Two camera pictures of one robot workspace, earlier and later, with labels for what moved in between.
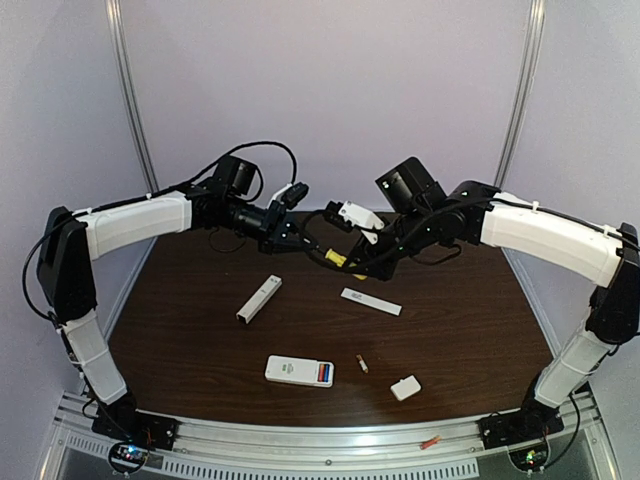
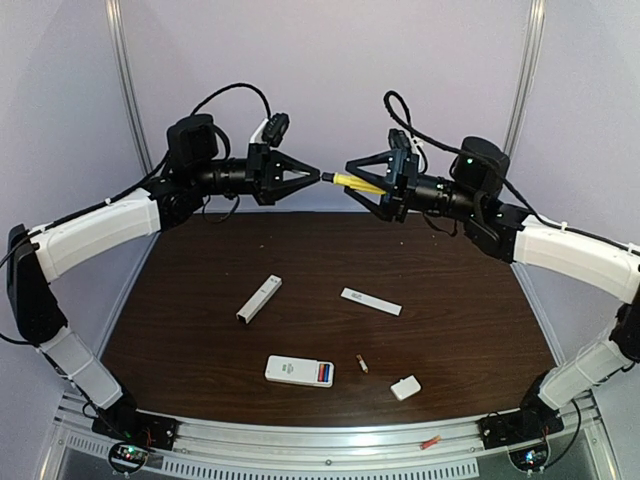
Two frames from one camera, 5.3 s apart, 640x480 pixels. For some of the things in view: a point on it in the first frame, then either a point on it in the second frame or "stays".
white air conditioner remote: (300, 371) stays
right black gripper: (379, 253) -> (400, 182)
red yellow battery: (432, 441) stays
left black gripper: (275, 226) -> (263, 174)
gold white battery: (362, 363) stays
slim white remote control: (260, 299) stays
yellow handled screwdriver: (339, 259) -> (352, 182)
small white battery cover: (405, 387) stays
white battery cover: (374, 302) stays
